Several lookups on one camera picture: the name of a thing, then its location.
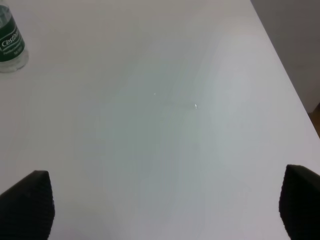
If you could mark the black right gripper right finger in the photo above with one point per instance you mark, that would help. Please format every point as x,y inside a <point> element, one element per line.
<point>299,203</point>

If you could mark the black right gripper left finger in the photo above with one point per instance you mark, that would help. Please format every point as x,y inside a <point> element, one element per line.
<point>27,209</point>

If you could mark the clear bottle green label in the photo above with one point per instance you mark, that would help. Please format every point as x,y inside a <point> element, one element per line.
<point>13,51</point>

